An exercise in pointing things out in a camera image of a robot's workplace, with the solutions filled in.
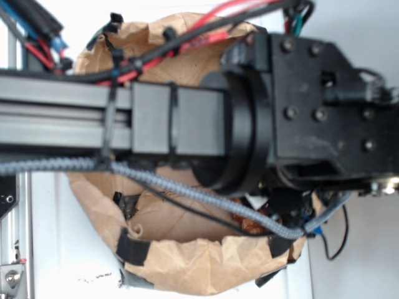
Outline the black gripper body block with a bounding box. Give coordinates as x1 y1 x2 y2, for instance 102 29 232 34
254 32 399 197

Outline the crumpled brown paper bag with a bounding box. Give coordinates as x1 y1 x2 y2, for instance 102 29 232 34
66 12 307 296

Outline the red and black wire bundle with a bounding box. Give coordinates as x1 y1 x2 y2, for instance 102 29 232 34
0 0 315 88

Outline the thin black wire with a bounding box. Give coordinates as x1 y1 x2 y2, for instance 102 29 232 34
137 183 349 261

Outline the grey braided sleeved cable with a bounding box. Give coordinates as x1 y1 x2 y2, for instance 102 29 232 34
0 157 352 240

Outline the aluminium frame rail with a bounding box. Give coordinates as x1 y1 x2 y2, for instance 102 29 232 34
0 18 35 299

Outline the black aluminium robot arm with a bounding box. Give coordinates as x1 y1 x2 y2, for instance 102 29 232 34
1 32 398 196

